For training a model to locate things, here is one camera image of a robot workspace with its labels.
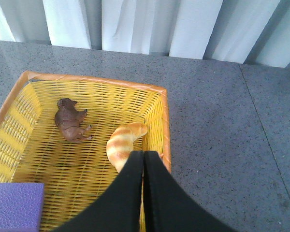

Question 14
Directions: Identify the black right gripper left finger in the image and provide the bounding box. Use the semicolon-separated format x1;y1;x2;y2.
53;151;144;232

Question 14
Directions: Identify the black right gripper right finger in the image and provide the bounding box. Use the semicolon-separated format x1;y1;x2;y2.
144;151;235;232

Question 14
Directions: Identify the toy croissant bread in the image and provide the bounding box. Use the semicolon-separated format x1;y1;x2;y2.
106;122;148;173

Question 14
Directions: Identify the yellow plastic woven basket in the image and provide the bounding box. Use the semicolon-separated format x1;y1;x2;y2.
0;71;171;232

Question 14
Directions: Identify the purple foam cube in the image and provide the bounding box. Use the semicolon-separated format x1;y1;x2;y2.
0;183;44;232

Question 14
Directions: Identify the brown toy animal figure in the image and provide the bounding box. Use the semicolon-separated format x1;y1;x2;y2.
55;98;93;142

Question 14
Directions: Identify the white pleated curtain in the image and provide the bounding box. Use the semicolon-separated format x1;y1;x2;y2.
0;0;290;68

